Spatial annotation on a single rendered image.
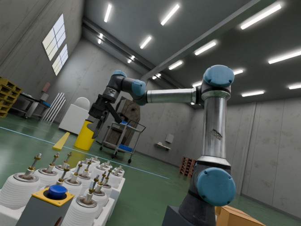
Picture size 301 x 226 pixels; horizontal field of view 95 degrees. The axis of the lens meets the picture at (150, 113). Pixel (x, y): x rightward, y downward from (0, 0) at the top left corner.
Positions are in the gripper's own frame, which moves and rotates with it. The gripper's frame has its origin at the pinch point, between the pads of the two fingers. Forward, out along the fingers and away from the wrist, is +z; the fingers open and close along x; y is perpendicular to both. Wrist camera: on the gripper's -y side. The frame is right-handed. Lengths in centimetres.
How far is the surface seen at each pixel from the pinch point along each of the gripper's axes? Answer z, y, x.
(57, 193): 13.8, -1.3, 31.7
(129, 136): -30, -67, -571
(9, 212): 28.5, 11.1, 16.7
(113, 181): 25.2, -19.7, -34.1
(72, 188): 22.2, -0.9, 4.3
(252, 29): -596, -343, -306
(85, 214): 22.9, -9.8, 18.4
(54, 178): 22.1, 8.2, -0.2
